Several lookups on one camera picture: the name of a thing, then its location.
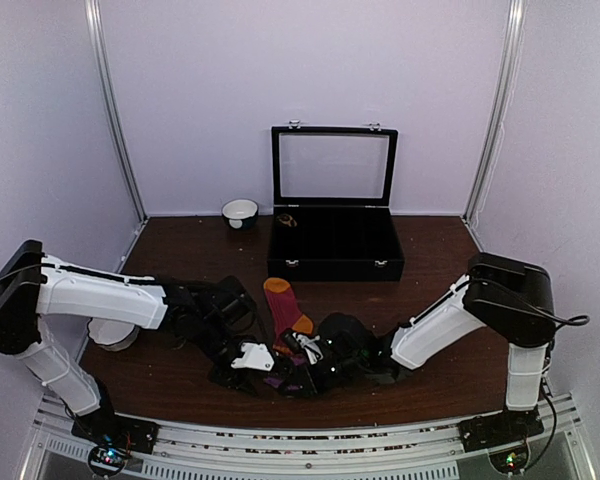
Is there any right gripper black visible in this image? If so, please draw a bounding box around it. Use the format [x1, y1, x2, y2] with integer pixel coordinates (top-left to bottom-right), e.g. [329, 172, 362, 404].
[279, 353, 365, 400]

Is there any purple orange striped sock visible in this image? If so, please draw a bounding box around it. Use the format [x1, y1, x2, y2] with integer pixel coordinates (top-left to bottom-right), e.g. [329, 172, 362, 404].
[264, 356, 305, 393]

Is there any maroon orange-toed sock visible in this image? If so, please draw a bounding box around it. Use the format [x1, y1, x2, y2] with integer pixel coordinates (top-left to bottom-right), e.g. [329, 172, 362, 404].
[263, 277, 314, 355]

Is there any black tan argyle sock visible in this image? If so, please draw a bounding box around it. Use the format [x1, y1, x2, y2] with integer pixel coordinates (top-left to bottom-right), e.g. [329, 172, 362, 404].
[274, 213, 298, 228]

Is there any black display case glass lid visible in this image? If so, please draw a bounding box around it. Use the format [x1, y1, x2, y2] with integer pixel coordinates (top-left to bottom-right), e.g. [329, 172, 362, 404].
[266, 118, 406, 284]

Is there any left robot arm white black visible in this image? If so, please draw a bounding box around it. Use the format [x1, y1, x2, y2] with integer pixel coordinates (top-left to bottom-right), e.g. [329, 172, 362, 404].
[0, 240, 274, 444]

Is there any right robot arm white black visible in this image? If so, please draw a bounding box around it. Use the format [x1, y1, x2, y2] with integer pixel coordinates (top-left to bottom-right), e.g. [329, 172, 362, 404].
[276, 253, 557, 442]

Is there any white fluted dish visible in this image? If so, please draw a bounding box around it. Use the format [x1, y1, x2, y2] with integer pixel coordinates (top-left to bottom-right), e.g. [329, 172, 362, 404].
[87, 318, 140, 352]

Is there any small white bowl dark rim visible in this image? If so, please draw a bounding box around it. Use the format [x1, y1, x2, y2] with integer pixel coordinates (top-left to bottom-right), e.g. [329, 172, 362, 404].
[221, 199, 259, 230]

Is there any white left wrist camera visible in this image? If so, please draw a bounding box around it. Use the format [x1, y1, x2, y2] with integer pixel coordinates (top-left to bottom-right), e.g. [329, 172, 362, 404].
[231, 342, 274, 372]

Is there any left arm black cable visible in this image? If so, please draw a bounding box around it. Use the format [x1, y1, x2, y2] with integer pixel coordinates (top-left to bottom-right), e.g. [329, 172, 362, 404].
[179, 279, 276, 351]

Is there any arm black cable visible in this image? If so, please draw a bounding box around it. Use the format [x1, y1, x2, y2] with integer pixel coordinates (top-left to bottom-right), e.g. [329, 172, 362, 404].
[469, 269, 591, 331]
[179, 279, 276, 351]

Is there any aluminium front rail frame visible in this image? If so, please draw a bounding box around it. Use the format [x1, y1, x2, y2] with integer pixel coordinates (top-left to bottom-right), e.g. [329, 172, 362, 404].
[17, 392, 599, 480]

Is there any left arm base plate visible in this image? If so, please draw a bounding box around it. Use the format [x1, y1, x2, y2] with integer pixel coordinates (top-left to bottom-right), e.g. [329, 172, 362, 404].
[65, 408, 159, 454]

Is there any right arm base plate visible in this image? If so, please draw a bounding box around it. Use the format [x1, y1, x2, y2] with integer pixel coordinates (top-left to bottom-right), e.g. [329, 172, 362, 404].
[457, 405, 544, 452]

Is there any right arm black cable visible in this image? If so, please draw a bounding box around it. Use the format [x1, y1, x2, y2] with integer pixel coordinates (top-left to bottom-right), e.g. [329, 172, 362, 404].
[469, 269, 591, 331]

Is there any left aluminium corner post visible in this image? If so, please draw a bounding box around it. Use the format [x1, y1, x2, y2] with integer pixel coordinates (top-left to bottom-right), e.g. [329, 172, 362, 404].
[84, 0, 148, 223]

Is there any aluminium corner post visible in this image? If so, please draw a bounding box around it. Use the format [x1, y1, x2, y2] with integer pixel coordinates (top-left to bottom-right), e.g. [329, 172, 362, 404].
[84, 0, 148, 223]
[463, 0, 528, 228]

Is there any right aluminium corner post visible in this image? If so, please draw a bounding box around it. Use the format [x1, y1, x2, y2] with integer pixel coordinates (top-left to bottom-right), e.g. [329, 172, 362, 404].
[463, 0, 528, 228]

